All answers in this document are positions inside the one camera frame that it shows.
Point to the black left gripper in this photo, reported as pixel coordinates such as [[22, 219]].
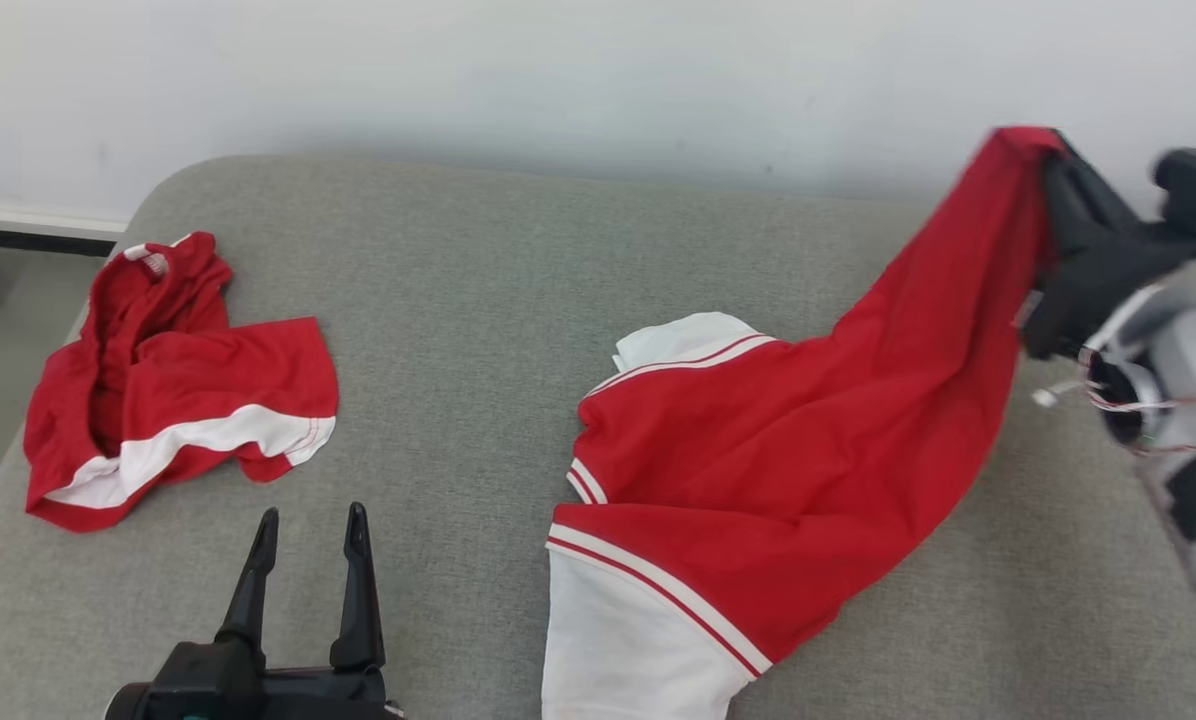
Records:
[[258, 695]]

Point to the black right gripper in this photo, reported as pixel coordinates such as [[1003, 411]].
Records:
[[1088, 290]]

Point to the red white sports shorts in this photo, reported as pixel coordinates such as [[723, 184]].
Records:
[[208, 370]]

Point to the red white numbered jersey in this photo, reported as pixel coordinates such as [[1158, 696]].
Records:
[[778, 450]]

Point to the grey wall baseboard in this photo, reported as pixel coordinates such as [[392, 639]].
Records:
[[38, 232]]

